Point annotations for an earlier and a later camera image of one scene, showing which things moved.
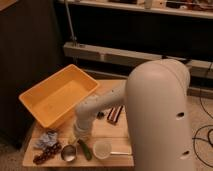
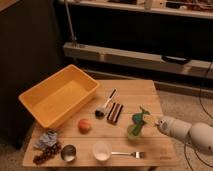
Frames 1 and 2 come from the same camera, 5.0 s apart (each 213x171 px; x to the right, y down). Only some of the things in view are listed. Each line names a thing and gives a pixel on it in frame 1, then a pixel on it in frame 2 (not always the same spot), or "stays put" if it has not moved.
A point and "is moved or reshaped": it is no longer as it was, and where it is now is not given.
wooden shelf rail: (198, 68) stays put
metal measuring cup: (68, 152) stays put
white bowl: (102, 149) stays put
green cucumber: (86, 150) is moved or reshaped
